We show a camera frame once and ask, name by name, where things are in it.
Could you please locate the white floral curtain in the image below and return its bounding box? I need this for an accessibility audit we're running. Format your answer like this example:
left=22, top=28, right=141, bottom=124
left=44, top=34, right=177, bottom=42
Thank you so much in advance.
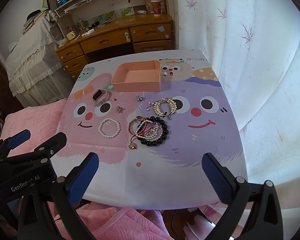
left=165, top=0, right=300, bottom=209

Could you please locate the white wire shelf rack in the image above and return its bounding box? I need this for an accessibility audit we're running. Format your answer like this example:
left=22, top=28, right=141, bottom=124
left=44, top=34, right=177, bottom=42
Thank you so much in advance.
left=54, top=0, right=95, bottom=18

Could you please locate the pink strap smart watch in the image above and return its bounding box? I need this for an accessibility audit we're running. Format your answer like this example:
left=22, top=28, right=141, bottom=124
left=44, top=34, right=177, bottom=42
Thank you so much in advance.
left=92, top=89, right=111, bottom=107

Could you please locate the black bead bracelet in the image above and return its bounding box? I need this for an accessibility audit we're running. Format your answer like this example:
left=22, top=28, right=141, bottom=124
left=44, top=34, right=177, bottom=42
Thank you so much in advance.
left=136, top=115, right=170, bottom=147

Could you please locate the red string charm bracelet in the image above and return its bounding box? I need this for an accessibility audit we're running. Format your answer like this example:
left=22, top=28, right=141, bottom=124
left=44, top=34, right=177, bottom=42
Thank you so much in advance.
left=128, top=115, right=158, bottom=151

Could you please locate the pink fluffy blanket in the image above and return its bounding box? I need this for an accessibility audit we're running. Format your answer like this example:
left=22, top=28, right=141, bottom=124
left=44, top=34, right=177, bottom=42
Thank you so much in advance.
left=1, top=99, right=171, bottom=239

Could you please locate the cartoon printed table cloth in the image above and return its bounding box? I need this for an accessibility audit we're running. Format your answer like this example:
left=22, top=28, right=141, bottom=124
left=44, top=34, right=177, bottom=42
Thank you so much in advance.
left=52, top=50, right=247, bottom=209

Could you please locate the grey flower brooch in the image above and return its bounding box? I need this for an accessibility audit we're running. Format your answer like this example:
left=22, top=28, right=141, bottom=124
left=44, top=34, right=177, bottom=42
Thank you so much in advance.
left=116, top=106, right=123, bottom=113

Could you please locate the white pearl bracelet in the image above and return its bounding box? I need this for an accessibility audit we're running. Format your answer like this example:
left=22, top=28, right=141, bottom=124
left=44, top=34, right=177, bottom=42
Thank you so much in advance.
left=97, top=117, right=122, bottom=139

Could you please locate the wooden desk with drawers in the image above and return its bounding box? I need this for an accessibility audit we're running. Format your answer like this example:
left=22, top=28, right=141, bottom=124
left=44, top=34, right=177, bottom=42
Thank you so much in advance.
left=56, top=14, right=175, bottom=80

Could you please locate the teal flower earring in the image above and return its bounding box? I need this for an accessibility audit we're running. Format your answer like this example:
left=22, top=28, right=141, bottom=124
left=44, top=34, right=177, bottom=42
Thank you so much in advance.
left=136, top=95, right=143, bottom=101

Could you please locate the small pearl multi-strand bracelet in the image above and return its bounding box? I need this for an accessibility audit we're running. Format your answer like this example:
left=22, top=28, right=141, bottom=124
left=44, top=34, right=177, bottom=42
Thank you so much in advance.
left=135, top=119, right=164, bottom=142

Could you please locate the white lace covered furniture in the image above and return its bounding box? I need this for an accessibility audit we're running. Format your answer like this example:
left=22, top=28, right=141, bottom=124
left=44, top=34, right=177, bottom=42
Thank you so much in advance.
left=5, top=17, right=74, bottom=108

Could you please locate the gold leaf bracelet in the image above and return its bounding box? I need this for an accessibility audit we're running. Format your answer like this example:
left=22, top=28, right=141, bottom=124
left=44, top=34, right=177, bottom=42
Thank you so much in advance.
left=152, top=97, right=179, bottom=120

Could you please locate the peach plastic tray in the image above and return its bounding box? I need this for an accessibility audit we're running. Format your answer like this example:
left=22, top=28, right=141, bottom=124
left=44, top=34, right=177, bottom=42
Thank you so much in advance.
left=111, top=60, right=161, bottom=92

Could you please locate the yellow cheese shaped mug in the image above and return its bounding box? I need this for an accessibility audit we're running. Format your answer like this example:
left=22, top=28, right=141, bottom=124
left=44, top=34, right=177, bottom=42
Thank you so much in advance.
left=66, top=31, right=76, bottom=41

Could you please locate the red patterned cup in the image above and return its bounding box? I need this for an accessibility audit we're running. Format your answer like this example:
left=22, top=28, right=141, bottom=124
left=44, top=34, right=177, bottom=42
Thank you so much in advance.
left=151, top=0, right=162, bottom=16

